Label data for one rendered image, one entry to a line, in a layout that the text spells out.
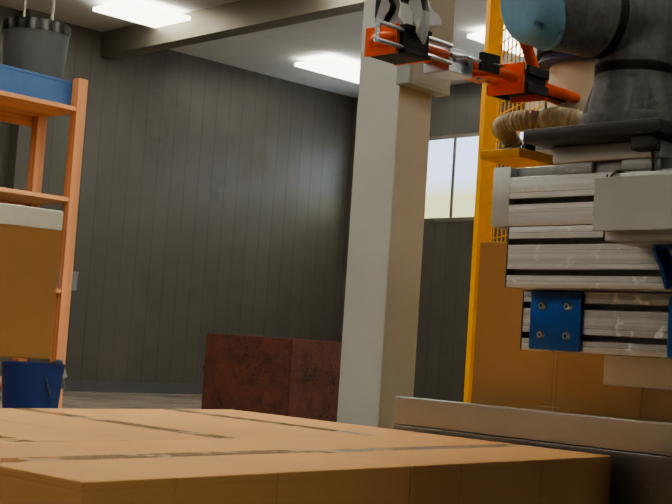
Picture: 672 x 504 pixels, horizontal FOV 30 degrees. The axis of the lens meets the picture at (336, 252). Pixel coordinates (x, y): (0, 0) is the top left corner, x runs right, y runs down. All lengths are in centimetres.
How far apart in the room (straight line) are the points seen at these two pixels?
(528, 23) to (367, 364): 202
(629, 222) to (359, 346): 212
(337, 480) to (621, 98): 66
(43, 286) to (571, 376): 153
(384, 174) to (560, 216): 187
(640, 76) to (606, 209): 25
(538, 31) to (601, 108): 15
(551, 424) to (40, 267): 155
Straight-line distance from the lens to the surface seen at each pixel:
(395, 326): 364
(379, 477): 181
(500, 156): 256
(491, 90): 245
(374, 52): 218
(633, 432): 240
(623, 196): 162
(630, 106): 179
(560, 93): 253
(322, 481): 172
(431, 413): 264
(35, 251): 343
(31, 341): 343
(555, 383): 255
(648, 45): 183
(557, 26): 175
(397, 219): 364
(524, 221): 186
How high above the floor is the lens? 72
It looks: 4 degrees up
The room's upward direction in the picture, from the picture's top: 4 degrees clockwise
